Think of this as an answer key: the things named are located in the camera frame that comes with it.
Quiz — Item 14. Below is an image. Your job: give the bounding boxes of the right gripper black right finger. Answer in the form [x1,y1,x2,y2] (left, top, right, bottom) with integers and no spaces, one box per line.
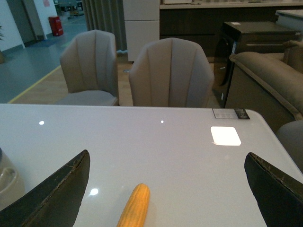
[244,152,303,227]

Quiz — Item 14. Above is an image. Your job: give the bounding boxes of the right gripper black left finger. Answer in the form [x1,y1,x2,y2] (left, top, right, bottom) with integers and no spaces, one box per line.
[0,150,90,227]

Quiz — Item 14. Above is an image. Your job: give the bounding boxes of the yellow corn cob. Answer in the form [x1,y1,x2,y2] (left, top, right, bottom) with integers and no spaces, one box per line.
[117,183,150,227]

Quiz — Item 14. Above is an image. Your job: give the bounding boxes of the stainless steel pot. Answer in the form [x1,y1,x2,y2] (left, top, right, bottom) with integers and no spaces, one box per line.
[0,149,25,210]

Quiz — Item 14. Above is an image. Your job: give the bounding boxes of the grey chair at right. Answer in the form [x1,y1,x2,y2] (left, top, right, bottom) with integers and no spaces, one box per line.
[276,120,303,172]

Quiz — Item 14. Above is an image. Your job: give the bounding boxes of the table label sticker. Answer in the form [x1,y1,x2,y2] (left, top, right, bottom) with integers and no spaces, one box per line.
[212,108,250,120]

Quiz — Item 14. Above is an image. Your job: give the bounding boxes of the brown sofa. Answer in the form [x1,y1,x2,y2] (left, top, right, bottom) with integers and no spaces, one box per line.
[225,41,303,132]

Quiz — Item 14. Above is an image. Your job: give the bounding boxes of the black appliance cabinet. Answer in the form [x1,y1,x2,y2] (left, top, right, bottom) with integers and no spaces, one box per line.
[212,20,301,108]

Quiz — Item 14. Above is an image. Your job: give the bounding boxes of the left beige dining chair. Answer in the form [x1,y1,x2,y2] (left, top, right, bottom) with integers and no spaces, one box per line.
[57,30,119,106]

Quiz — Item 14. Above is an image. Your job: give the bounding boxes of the beige dining chair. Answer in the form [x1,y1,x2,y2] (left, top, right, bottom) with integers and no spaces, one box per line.
[129,38,214,108]
[57,30,119,106]

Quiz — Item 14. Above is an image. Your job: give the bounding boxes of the right beige dining chair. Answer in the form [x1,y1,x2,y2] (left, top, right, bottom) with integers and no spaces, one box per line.
[129,38,214,108]

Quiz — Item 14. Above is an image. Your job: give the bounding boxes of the red cabinet box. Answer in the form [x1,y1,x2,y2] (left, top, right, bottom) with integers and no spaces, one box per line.
[48,16,63,36]

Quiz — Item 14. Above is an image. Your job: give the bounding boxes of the dark kitchen counter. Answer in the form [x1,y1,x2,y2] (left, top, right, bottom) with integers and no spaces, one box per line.
[160,0,303,57]

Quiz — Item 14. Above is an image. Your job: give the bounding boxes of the white pillar cabinet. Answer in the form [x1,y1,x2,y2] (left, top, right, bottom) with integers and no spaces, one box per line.
[123,0,160,61]

